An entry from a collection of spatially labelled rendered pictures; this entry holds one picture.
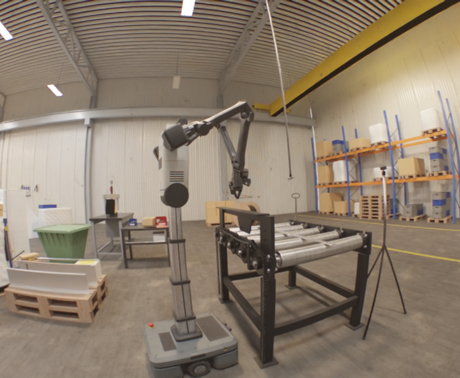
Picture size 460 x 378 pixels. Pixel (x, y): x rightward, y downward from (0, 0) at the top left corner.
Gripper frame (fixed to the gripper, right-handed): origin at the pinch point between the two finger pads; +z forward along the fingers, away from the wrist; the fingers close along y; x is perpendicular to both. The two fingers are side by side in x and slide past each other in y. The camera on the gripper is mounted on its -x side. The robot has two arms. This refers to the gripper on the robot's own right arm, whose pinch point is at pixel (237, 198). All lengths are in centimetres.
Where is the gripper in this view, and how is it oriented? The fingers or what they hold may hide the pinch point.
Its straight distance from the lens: 162.9
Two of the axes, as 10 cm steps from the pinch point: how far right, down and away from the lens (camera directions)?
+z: 0.4, 10.0, -0.3
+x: -9.6, 0.3, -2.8
